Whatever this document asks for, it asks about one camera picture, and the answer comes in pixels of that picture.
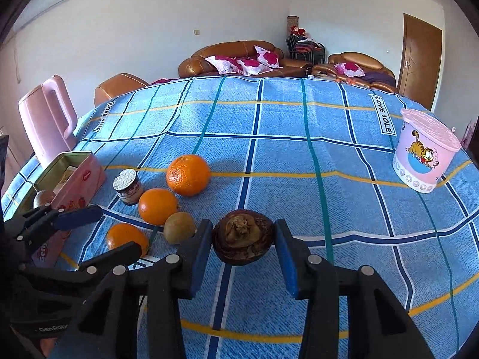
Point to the blue plaid tablecloth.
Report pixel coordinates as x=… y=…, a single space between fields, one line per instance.
x=315 y=153

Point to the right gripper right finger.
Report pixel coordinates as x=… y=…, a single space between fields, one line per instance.
x=378 y=325

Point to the large wrinkled orange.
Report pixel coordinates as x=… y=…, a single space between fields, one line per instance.
x=188 y=175

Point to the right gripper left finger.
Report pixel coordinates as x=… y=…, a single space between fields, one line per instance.
x=105 y=325

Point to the near brown leather seat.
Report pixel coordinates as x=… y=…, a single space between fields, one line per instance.
x=116 y=86

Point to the pink biscuit tin box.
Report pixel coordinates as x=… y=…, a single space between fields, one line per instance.
x=77 y=193

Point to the pink flowered cushion left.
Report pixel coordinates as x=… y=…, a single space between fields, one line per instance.
x=225 y=65

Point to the pink flowered cushion middle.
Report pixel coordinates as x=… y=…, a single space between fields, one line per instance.
x=251 y=67

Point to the pink flowered cushion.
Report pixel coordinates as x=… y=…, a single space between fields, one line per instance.
x=251 y=67
x=267 y=58
x=225 y=65

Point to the armchair pink cushion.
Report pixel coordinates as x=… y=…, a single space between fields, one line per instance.
x=349 y=69

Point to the pink flowered cushion right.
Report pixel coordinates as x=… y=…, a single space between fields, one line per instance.
x=267 y=58

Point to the pink electric kettle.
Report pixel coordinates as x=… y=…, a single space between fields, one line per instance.
x=49 y=119

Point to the oval orange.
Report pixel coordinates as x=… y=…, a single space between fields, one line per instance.
x=120 y=234

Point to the purple passion fruit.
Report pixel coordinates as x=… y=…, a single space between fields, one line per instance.
x=43 y=197

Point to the smooth orange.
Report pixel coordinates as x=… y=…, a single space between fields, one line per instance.
x=156 y=205

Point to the small jar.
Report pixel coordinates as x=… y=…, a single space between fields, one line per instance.
x=128 y=186

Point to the brown wooden door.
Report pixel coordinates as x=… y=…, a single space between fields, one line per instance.
x=421 y=61

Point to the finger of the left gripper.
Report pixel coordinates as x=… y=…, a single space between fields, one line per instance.
x=94 y=268
x=44 y=222

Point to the brown leather armchair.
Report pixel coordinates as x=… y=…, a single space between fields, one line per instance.
x=377 y=76

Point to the left hand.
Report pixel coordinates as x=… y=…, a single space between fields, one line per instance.
x=47 y=346

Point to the brown mangosteen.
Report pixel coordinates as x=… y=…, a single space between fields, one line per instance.
x=242 y=237

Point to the paper leaflet in tin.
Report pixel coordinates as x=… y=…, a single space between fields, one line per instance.
x=64 y=178

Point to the stacked dark chairs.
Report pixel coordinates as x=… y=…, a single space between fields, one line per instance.
x=303 y=49

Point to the pink cartoon plastic bucket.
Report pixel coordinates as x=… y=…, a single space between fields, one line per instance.
x=425 y=149

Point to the small kiwi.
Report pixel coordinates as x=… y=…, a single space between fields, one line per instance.
x=179 y=227

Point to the long brown leather sofa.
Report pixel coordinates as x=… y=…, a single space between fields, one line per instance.
x=196 y=65

